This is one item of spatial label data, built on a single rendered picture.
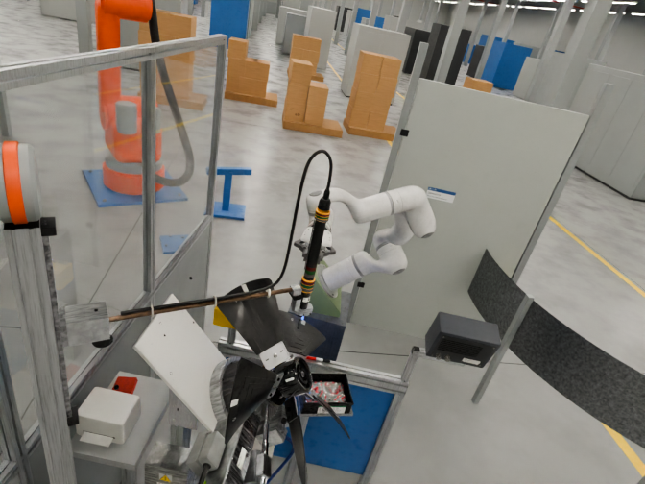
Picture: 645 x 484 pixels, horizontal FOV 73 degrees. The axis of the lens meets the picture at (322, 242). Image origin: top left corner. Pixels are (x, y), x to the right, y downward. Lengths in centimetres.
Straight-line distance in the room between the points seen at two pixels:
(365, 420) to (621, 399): 143
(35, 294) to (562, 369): 269
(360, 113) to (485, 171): 652
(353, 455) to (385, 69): 793
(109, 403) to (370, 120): 849
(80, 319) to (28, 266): 19
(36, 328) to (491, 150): 273
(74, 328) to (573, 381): 261
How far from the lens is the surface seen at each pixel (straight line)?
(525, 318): 308
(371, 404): 226
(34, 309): 115
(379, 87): 945
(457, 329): 191
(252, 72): 1050
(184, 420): 165
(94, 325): 120
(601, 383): 297
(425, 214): 171
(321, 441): 249
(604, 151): 1170
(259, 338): 148
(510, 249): 350
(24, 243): 105
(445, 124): 305
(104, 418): 171
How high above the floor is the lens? 230
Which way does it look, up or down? 28 degrees down
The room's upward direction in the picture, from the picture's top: 13 degrees clockwise
